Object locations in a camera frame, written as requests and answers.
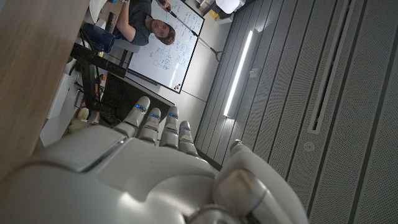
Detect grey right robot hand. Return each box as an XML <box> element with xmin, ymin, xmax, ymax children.
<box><xmin>0</xmin><ymin>95</ymin><xmax>310</xmax><ymax>224</ymax></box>

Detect black monitor on stand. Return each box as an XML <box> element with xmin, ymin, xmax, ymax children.
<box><xmin>70</xmin><ymin>42</ymin><xmax>175</xmax><ymax>127</ymax></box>

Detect black-framed whiteboard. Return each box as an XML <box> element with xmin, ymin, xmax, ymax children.
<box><xmin>127</xmin><ymin>0</ymin><xmax>205</xmax><ymax>94</ymax></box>

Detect grey office chair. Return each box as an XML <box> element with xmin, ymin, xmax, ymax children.
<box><xmin>113</xmin><ymin>39</ymin><xmax>141</xmax><ymax>68</ymax></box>

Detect long ceiling light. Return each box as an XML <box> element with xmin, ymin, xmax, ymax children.
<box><xmin>223</xmin><ymin>29</ymin><xmax>254</xmax><ymax>118</ymax></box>

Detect black pointer stick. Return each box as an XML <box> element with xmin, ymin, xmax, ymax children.
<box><xmin>157</xmin><ymin>0</ymin><xmax>224</xmax><ymax>62</ymax></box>

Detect person in dark t-shirt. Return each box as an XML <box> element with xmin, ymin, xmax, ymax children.
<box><xmin>113</xmin><ymin>0</ymin><xmax>177</xmax><ymax>47</ymax></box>

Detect black keyboard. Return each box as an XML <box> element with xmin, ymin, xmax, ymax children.
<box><xmin>104</xmin><ymin>11</ymin><xmax>118</xmax><ymax>34</ymax></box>

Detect white plate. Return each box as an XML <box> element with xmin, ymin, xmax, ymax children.
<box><xmin>89</xmin><ymin>0</ymin><xmax>108</xmax><ymax>24</ymax></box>

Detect ceiling air vent slot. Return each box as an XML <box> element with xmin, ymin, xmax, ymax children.
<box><xmin>307</xmin><ymin>0</ymin><xmax>354</xmax><ymax>135</ymax></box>

